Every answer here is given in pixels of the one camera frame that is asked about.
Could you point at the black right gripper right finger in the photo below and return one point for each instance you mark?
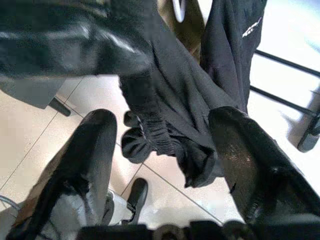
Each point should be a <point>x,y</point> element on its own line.
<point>255,165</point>

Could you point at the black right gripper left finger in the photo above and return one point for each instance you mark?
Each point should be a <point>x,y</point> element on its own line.
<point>82,160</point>

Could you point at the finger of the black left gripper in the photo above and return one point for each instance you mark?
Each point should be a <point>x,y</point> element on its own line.
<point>75,45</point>

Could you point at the black trousers white print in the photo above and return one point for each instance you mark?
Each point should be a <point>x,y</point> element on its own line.
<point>175,87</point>

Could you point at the grey upholstered ottoman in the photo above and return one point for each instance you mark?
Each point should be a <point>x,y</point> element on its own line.
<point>25,92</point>

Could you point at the black clothes rack silver rail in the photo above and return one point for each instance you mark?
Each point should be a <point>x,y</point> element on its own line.
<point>308,135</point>

